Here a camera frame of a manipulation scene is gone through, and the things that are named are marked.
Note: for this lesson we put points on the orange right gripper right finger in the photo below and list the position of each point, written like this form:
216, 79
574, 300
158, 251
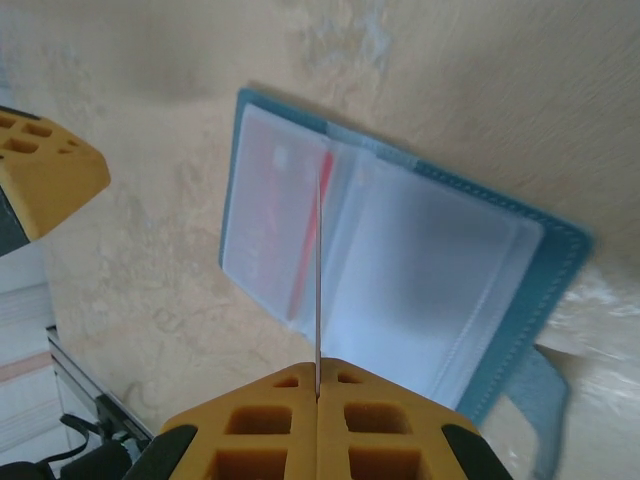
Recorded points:
425, 440

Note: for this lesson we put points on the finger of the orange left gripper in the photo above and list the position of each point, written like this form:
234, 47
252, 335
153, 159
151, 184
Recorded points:
65, 190

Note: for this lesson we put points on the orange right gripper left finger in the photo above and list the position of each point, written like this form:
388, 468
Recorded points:
210, 440

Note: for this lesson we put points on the red credit card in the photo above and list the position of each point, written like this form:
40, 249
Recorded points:
318, 300
270, 210

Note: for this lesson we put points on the teal leather card holder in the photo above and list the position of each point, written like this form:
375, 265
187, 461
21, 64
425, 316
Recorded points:
410, 250

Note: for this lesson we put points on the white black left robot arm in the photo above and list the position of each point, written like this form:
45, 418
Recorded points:
100, 462

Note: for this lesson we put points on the aluminium table edge rail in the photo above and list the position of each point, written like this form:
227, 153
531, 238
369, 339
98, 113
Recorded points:
75, 365

